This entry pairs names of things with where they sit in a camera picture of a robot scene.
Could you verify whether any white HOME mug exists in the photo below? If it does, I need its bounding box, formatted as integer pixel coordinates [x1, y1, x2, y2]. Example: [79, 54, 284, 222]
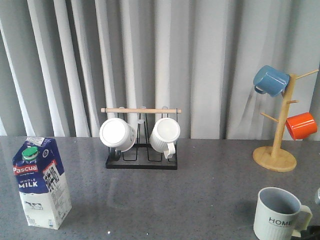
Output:
[253, 187, 313, 240]

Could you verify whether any wooden mug tree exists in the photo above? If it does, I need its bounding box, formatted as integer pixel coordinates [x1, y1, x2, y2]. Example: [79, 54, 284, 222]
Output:
[252, 69, 319, 172]

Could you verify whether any orange mug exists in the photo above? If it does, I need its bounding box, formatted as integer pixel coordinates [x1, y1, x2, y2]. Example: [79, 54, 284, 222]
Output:
[285, 112, 318, 140]

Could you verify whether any blue mug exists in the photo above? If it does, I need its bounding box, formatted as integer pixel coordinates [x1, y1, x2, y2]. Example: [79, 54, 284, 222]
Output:
[253, 65, 290, 97]

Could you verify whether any ribbed white hanging mug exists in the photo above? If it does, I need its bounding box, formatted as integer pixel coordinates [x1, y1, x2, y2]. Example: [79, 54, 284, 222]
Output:
[149, 117, 181, 159]

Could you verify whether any blue white milk carton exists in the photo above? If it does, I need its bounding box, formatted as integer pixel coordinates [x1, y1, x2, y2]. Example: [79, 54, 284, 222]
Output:
[12, 136, 72, 230]

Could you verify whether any black wire mug rack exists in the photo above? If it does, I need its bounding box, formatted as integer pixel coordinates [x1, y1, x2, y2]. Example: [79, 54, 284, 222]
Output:
[101, 106, 182, 170]

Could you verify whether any smooth white hanging mug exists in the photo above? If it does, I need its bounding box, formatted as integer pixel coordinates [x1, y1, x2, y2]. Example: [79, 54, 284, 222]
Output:
[99, 117, 136, 152]

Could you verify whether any grey pleated curtain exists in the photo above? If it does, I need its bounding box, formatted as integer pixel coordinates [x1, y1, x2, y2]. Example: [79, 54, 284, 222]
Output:
[0, 0, 320, 140]

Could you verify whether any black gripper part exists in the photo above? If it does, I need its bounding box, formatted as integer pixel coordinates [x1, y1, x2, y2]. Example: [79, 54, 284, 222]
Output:
[299, 187, 320, 240]

